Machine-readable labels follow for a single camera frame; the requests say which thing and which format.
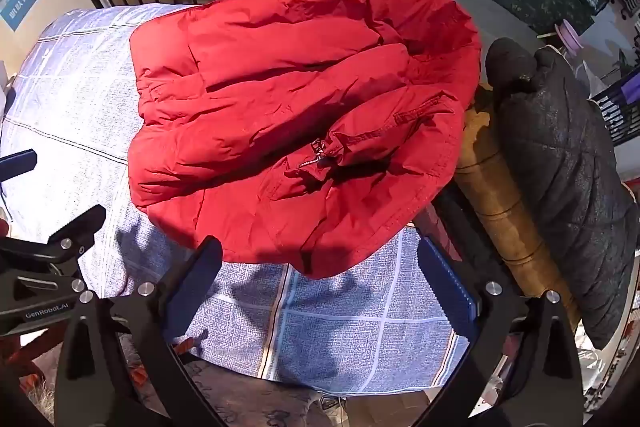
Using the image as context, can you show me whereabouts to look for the red padded jacket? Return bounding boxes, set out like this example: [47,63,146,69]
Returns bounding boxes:
[127,0,483,280]

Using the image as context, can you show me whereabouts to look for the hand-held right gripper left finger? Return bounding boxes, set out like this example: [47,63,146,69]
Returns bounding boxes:
[54,235,236,427]

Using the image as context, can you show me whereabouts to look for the bed with blue plaid sheet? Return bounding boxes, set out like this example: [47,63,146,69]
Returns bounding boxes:
[0,4,473,390]

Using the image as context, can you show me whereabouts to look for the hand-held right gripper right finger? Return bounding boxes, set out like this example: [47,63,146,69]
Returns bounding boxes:
[415,229,586,427]

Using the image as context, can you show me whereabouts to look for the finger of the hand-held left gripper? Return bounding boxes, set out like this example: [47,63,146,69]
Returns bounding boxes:
[0,149,39,181]
[47,205,107,254]

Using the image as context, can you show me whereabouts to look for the black quilted jacket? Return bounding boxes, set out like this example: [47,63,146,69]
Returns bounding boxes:
[485,38,639,350]

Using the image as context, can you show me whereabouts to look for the pink stool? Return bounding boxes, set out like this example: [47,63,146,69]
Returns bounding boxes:
[555,19,584,54]

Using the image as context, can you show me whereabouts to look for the black metal rack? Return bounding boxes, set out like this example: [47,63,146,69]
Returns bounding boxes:
[590,77,640,148]

